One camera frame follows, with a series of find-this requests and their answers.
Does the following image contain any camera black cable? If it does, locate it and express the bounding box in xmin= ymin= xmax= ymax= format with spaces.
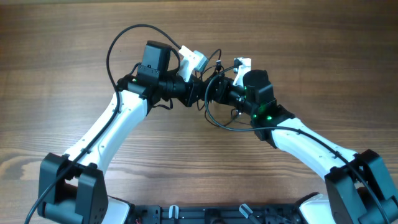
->
xmin=204 ymin=60 xmax=389 ymax=224
xmin=24 ymin=24 xmax=183 ymax=224

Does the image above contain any right camera black cable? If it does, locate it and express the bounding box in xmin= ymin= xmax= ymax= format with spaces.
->
xmin=204 ymin=60 xmax=389 ymax=224

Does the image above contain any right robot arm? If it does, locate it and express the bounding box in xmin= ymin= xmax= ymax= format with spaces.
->
xmin=204 ymin=70 xmax=397 ymax=223

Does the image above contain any left camera black cable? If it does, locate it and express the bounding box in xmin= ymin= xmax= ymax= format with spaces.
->
xmin=24 ymin=24 xmax=183 ymax=224

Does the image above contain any black USB cable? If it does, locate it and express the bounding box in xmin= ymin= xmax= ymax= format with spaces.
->
xmin=195 ymin=49 xmax=249 ymax=128

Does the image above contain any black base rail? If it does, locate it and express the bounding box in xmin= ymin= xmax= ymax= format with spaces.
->
xmin=126 ymin=203 xmax=306 ymax=224

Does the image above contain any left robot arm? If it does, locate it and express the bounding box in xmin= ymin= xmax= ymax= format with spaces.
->
xmin=32 ymin=40 xmax=208 ymax=223

